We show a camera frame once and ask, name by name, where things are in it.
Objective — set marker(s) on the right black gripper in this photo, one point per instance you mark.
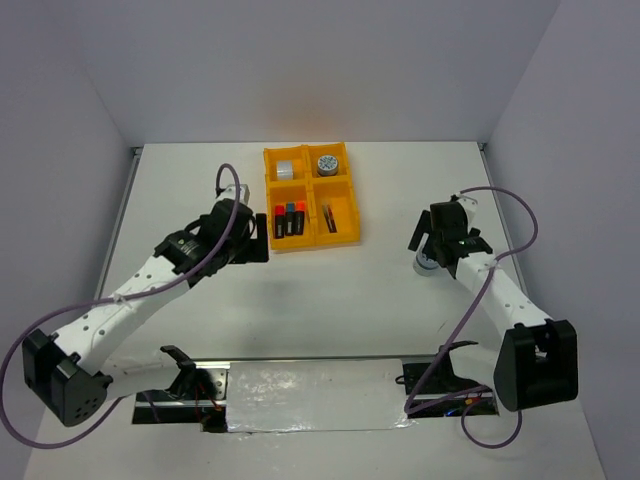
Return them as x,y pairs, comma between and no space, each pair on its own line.
423,227

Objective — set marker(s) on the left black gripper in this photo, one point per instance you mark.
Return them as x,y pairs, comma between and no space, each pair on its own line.
253,250

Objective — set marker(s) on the pink cap black highlighter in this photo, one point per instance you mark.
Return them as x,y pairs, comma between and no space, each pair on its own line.
279,221

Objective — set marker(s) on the blue putty jar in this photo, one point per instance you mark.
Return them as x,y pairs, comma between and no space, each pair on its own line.
327,165
424,262

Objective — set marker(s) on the blue cap black highlighter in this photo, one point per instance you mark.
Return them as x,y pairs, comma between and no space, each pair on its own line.
290,213

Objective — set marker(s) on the orange cap black highlighter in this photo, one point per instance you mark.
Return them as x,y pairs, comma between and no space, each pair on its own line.
299,217

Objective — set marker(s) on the yellow four-compartment organizer tray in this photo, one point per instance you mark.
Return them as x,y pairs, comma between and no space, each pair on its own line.
332,213

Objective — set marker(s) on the blue gel pen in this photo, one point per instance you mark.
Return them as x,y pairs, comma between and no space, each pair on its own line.
328,217

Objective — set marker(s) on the red pen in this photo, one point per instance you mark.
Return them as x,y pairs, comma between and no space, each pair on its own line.
332,218

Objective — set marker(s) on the clear tape roll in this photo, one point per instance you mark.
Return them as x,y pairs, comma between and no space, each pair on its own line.
285,170

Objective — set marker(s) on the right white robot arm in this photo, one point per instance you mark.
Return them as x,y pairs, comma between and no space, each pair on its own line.
537,361

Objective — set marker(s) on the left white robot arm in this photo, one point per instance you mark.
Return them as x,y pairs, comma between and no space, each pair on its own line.
72,371

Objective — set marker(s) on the silver foil covered panel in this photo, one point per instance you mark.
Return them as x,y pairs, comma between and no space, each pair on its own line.
315,396

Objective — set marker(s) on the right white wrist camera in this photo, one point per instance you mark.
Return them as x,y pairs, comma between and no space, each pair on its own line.
469,204

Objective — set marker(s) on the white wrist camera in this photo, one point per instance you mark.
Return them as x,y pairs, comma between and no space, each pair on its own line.
469,204
231,192

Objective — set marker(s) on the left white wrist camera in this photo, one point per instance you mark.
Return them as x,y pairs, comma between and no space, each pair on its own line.
231,192

